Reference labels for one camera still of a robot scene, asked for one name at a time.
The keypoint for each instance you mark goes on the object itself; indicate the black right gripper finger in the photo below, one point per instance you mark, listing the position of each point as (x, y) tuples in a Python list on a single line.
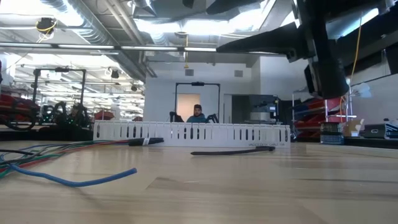
[(267, 42), (233, 5)]

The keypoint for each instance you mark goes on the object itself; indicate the black zip tie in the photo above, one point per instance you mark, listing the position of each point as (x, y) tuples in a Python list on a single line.
[(230, 152)]

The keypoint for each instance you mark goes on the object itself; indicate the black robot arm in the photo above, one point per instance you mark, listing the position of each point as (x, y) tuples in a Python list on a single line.
[(57, 113), (212, 118), (79, 116), (175, 117)]

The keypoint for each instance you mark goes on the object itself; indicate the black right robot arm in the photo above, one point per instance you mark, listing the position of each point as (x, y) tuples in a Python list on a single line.
[(373, 43)]

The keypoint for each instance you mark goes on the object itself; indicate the white ceiling light tube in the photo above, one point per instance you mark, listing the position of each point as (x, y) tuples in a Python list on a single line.
[(25, 45), (149, 48), (85, 46), (199, 49)]

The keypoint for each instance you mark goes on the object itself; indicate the grey machine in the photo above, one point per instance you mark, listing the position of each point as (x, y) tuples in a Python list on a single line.
[(262, 115)]

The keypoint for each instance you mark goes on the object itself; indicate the red shelf bin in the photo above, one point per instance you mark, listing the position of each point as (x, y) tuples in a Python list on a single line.
[(311, 121)]

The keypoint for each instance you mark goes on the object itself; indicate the brown cardboard box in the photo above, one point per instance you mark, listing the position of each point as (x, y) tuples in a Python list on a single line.
[(353, 127)]

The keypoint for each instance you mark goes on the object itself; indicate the stacked black network switches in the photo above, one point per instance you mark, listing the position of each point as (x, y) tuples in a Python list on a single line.
[(331, 133)]

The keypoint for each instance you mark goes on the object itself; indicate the black flat device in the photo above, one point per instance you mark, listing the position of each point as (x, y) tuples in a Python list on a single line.
[(377, 130)]

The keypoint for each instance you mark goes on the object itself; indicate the beige door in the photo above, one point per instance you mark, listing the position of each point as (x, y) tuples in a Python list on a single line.
[(186, 105)]

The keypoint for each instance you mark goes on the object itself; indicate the person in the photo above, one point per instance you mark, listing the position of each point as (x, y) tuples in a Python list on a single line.
[(196, 117)]

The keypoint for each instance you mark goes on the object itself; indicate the red storage bin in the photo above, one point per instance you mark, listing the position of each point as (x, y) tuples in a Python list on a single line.
[(12, 104), (104, 115)]

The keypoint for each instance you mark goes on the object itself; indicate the grey wall vent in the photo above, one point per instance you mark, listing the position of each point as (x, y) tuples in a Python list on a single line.
[(238, 73), (189, 72)]

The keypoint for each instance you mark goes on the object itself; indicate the black gantry frame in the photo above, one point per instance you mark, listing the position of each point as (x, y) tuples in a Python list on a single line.
[(59, 69), (186, 83)]

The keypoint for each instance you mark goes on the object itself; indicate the silver ventilation duct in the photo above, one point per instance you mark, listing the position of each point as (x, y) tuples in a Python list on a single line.
[(93, 34)]

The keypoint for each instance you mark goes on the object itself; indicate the black ceiling camera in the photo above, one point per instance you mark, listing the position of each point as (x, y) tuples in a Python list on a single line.
[(46, 25)]

